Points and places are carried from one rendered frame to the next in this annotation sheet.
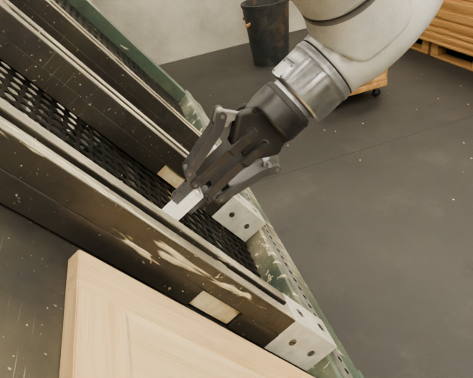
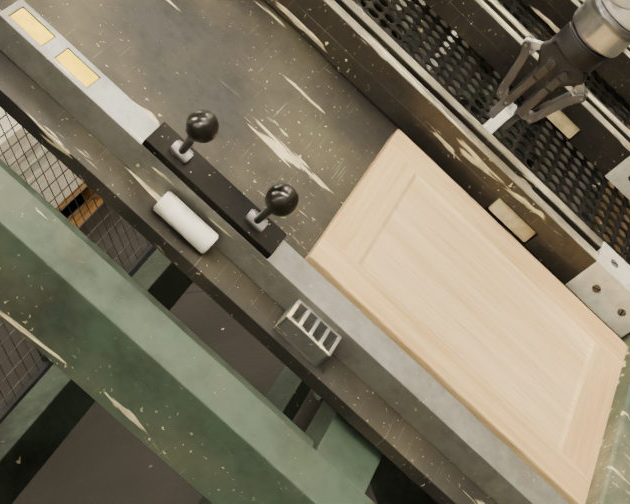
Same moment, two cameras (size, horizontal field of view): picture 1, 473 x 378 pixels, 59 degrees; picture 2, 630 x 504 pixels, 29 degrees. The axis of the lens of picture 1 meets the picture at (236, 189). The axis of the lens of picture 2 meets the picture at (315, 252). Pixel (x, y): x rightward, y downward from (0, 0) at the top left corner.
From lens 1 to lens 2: 139 cm
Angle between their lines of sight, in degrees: 36
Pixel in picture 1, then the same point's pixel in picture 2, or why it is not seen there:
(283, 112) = (570, 46)
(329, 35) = not seen: outside the picture
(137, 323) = (421, 183)
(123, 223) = (434, 119)
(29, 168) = (377, 67)
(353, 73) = (625, 17)
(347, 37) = not seen: outside the picture
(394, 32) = not seen: outside the picture
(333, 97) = (611, 36)
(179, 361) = (443, 217)
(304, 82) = (585, 22)
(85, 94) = (468, 13)
